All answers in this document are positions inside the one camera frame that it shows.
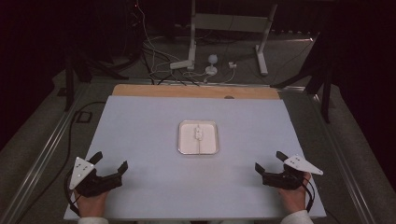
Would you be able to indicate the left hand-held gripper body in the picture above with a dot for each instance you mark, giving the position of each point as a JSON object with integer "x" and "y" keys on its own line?
{"x": 93, "y": 183}

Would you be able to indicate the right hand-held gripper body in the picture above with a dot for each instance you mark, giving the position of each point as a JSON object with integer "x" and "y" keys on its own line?
{"x": 285, "y": 180}

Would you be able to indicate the white square tray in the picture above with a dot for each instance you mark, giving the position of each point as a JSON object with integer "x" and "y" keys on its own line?
{"x": 186, "y": 141}

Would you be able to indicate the person's left hand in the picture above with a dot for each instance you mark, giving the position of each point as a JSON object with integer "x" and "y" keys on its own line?
{"x": 91, "y": 205}

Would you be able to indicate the person's right hand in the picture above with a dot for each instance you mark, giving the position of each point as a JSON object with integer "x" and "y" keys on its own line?
{"x": 294, "y": 200}

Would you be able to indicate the black square floor plate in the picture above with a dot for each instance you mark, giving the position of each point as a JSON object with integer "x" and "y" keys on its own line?
{"x": 77, "y": 117}

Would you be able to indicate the pale blue table mat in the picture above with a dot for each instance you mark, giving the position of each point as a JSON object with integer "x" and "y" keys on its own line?
{"x": 149, "y": 130}

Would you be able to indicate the black tripod stand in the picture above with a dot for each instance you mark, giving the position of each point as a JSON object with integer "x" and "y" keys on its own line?
{"x": 69, "y": 81}
{"x": 326, "y": 93}

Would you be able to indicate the white plug adapter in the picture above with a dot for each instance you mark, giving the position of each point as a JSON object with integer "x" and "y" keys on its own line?
{"x": 232, "y": 65}

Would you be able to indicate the white power strip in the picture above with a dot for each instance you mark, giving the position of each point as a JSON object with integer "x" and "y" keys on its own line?
{"x": 181, "y": 64}

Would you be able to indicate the white round lamp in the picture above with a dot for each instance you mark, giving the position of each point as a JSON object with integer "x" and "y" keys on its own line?
{"x": 212, "y": 59}

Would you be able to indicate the aluminium floor rail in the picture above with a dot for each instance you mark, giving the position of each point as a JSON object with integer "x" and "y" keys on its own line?
{"x": 40, "y": 161}
{"x": 345, "y": 161}

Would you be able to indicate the white metal stand frame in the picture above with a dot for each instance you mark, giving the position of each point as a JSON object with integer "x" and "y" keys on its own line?
{"x": 230, "y": 22}

